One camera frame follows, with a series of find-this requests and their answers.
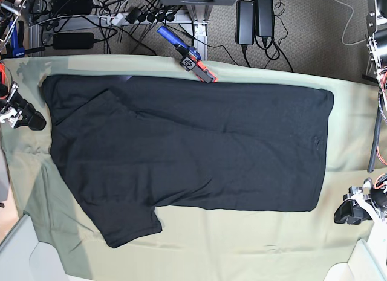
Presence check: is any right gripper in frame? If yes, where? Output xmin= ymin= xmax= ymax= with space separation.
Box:
xmin=1 ymin=81 xmax=47 ymax=131

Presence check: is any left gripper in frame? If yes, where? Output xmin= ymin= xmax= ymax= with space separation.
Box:
xmin=333 ymin=178 xmax=386 ymax=225

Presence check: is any black T-shirt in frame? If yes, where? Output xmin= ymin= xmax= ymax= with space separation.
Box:
xmin=41 ymin=74 xmax=334 ymax=248

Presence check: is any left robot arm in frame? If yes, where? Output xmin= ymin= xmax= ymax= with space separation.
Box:
xmin=334 ymin=0 xmax=386 ymax=225

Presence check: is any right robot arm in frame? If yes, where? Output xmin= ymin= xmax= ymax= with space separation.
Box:
xmin=1 ymin=0 xmax=46 ymax=131

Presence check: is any white bin right corner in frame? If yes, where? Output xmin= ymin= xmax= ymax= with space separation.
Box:
xmin=324 ymin=239 xmax=386 ymax=281

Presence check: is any white bin corner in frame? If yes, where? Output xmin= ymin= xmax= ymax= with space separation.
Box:
xmin=324 ymin=239 xmax=386 ymax=281
xmin=1 ymin=215 xmax=68 ymax=281

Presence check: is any blue clamp at left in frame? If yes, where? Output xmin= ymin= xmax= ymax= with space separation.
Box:
xmin=1 ymin=21 xmax=45 ymax=59

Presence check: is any black power brick left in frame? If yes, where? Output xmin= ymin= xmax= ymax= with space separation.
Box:
xmin=52 ymin=33 xmax=94 ymax=50

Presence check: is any white bin left corner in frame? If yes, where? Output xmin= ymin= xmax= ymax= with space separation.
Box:
xmin=1 ymin=215 xmax=68 ymax=281

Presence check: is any white power strip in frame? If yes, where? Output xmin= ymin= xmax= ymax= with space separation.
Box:
xmin=105 ymin=10 xmax=178 ymax=27

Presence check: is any blue orange bar clamp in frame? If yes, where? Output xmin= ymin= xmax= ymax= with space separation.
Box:
xmin=157 ymin=26 xmax=218 ymax=83

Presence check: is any black power adapter pair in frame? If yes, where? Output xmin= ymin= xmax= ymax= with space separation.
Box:
xmin=235 ymin=0 xmax=275 ymax=48

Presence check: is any aluminium frame post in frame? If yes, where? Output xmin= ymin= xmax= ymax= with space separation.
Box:
xmin=181 ymin=5 xmax=212 ymax=60

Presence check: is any white cable on carpet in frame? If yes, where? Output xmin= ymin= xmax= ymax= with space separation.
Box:
xmin=320 ymin=0 xmax=368 ymax=47

